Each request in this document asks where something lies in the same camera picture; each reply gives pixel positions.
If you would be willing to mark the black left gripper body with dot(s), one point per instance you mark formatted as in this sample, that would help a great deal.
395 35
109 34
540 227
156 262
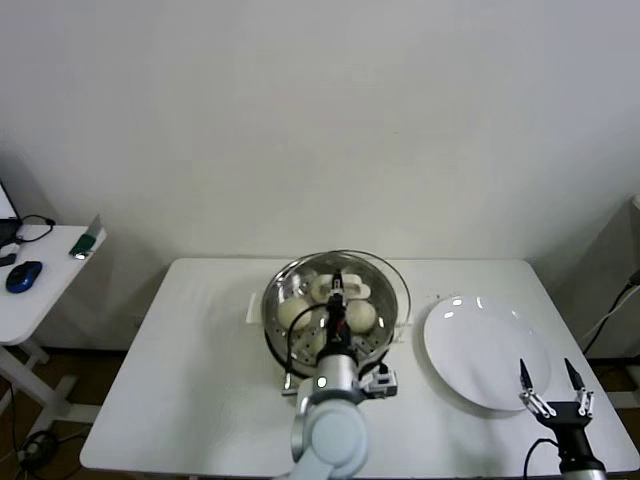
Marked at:
337 322

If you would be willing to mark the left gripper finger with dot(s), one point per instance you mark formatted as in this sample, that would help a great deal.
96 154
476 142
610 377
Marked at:
341 282
332 290

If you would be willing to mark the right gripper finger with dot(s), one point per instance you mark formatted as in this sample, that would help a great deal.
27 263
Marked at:
575 380
527 387

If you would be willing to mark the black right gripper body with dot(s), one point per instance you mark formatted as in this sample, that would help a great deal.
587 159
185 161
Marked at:
570 425

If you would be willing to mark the white steamed baozi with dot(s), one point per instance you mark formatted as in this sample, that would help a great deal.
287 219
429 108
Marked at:
320 290
291 314
364 316

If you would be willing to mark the stainless steel steamer basket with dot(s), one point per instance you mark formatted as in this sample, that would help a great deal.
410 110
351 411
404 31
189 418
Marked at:
272 310

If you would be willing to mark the white round plate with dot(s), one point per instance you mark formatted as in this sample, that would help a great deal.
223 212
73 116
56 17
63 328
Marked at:
485 350

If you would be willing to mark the green flat device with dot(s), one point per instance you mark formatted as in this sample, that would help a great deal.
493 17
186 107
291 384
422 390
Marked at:
84 242

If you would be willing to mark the white side table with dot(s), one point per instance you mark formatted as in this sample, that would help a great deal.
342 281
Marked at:
50 300

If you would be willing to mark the blue computer mouse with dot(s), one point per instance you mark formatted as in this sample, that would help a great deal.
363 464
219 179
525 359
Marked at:
23 276

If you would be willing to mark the small white adapter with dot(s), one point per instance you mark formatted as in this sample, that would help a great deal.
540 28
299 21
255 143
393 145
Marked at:
11 247

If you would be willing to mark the small black object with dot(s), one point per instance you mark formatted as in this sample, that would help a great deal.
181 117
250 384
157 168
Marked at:
6 260

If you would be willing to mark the laptop computer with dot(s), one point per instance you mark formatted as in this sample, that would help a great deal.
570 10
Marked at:
5 200

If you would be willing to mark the black wall plug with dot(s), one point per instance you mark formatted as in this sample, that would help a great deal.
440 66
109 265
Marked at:
634 280

